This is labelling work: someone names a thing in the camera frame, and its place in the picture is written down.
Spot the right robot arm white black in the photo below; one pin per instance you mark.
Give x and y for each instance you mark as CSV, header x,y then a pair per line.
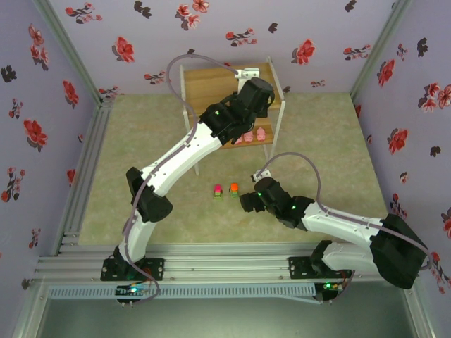
x,y
341,223

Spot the wooden two-tier shelf white frame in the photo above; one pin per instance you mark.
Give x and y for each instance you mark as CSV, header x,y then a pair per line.
x,y
204,82

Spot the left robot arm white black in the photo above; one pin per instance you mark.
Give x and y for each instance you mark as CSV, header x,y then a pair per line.
x,y
183,158

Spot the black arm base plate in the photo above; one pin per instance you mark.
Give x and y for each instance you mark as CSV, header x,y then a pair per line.
x,y
156,269
299,267

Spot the aluminium corner post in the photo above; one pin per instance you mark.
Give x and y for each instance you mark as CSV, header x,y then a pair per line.
x,y
67,49
380,45

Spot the controller circuit board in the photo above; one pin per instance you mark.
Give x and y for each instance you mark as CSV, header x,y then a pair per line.
x,y
329,287
131,291

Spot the aluminium mounting rail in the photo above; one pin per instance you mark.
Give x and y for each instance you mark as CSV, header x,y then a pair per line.
x,y
225,262

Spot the orange-topped toy truck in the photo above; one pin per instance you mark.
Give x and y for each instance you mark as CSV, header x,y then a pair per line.
x,y
233,190

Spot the pink-topped green toy truck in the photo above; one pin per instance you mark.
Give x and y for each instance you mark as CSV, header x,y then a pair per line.
x,y
218,193

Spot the aluminium side rail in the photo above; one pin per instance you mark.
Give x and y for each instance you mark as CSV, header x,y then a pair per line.
x,y
89,155

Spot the pink plastic pig toy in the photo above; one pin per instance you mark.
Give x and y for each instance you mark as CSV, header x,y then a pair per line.
x,y
260,134
239,140
248,137

